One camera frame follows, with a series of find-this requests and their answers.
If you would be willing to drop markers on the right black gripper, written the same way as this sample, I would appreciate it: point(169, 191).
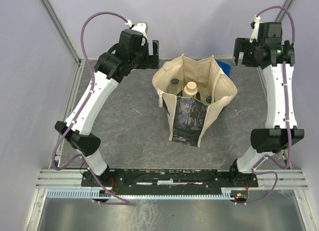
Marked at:
point(243, 45)

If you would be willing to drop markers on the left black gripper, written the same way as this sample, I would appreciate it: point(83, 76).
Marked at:
point(151, 61)

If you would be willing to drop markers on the beige jar wide lid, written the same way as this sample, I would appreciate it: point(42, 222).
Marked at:
point(190, 90)

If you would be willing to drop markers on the clear square bottle back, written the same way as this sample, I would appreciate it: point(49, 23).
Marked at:
point(209, 99)

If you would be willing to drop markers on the beige canvas tote bag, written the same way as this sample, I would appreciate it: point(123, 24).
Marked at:
point(189, 118)

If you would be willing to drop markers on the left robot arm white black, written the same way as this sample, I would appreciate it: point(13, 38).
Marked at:
point(131, 52)

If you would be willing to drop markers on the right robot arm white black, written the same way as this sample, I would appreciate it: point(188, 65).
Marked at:
point(281, 131)

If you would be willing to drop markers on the blue cloth behind bag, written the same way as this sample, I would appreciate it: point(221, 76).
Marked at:
point(225, 67)

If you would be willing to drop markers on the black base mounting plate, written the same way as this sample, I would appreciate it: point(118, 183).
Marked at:
point(117, 178)

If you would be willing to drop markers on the small circuit board red led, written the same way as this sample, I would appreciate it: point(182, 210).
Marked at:
point(240, 197)

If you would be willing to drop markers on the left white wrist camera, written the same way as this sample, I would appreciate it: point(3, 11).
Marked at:
point(141, 27)

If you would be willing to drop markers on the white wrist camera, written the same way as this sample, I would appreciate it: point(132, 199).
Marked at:
point(141, 27)
point(255, 26)

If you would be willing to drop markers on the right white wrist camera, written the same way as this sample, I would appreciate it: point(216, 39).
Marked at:
point(255, 26)

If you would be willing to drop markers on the right aluminium frame post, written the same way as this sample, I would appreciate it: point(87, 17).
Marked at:
point(276, 49)

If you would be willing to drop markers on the aluminium frame post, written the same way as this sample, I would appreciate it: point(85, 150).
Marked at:
point(60, 29)
point(276, 49)

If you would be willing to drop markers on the left aluminium frame post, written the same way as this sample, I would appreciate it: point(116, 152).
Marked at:
point(60, 29)

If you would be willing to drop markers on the aluminium front rail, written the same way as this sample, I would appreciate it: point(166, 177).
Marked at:
point(71, 179)

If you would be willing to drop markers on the light blue cable duct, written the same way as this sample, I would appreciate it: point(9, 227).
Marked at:
point(161, 192)

